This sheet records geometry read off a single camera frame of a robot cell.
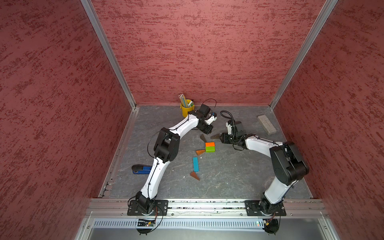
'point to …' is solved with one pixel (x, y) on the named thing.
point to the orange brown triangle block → (200, 151)
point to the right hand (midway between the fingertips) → (222, 139)
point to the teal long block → (196, 165)
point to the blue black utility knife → (138, 169)
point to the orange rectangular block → (210, 144)
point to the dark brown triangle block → (216, 137)
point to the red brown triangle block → (193, 174)
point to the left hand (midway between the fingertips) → (208, 132)
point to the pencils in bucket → (184, 102)
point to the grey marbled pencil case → (266, 124)
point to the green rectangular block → (210, 149)
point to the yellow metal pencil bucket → (185, 110)
